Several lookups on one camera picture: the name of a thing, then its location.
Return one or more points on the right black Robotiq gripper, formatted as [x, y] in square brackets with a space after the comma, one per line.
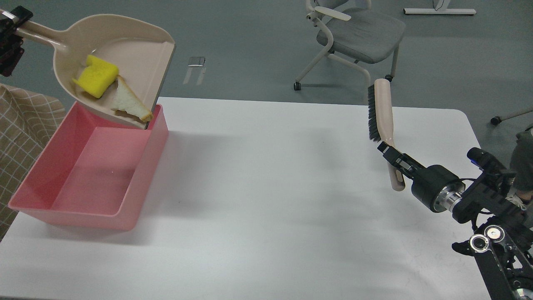
[434, 186]

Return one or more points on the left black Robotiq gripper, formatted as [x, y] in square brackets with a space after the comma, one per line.
[11, 49]

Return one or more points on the beige hand brush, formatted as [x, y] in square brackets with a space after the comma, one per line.
[380, 113]

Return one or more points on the yellow green sponge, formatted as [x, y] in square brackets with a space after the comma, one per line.
[97, 76]

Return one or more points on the beige plastic dustpan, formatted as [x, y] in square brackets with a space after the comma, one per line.
[141, 51]

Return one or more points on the white bread slice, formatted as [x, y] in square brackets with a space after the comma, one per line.
[126, 101]

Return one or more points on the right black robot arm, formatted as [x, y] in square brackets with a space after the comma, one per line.
[501, 241]

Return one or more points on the pink plastic bin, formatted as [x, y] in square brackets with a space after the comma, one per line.
[93, 172]

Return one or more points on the brown checkered cloth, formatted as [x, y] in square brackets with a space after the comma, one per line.
[27, 122]

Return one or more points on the chair leg with caster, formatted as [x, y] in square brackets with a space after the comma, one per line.
[496, 120]

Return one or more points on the white sneaker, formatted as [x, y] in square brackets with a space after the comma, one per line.
[520, 202]

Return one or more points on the grey office chair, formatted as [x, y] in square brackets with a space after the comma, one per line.
[356, 34]

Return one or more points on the white desk base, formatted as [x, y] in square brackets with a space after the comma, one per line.
[440, 7]

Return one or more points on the floor socket plate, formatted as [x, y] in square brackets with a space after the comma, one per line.
[197, 61]

